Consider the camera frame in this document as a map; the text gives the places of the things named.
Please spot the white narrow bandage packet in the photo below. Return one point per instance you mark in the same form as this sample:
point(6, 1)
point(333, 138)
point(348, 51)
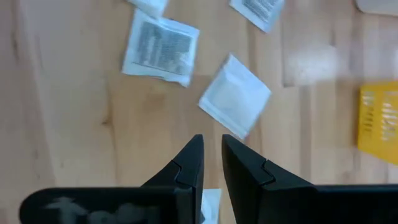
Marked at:
point(149, 6)

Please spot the plain white square packet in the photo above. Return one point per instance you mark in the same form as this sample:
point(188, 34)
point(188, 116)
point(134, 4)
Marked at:
point(234, 96)

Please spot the yellow plastic basket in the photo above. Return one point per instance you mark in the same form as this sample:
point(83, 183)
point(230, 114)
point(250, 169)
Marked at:
point(377, 124)

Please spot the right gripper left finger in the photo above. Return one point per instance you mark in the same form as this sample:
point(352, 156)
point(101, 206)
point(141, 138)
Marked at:
point(124, 205)

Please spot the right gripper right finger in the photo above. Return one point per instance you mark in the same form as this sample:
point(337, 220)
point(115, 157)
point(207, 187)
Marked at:
point(295, 205)

